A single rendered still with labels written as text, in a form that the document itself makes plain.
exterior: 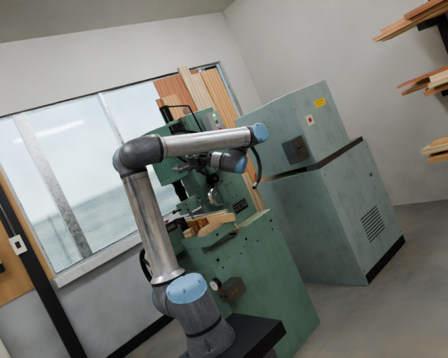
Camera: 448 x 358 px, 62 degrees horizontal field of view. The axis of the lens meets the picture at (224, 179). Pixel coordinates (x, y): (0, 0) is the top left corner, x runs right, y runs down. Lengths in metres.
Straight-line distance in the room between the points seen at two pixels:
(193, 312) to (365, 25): 3.03
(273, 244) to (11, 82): 2.39
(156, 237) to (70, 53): 2.44
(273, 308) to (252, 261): 0.30
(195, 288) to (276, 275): 0.96
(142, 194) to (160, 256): 0.26
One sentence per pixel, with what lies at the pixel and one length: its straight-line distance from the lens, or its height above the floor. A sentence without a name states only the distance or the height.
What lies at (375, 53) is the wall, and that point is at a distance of 3.77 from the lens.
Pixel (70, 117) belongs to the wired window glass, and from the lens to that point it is 3.51.
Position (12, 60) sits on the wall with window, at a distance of 3.52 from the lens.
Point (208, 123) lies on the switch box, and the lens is 2.19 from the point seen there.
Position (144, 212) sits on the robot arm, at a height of 1.16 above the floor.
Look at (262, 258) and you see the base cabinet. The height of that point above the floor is 0.59.
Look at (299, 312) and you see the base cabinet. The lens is 2.43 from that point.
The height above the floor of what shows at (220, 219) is 0.92.
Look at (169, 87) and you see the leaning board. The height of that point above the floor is 2.00.
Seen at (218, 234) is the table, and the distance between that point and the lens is 1.93.
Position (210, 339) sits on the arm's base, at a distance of 1.45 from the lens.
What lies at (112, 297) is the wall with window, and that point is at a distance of 3.36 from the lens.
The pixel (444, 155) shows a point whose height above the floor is 0.53.
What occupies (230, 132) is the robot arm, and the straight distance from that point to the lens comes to 1.62.
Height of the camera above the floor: 1.30
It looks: 5 degrees down
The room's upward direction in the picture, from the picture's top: 24 degrees counter-clockwise
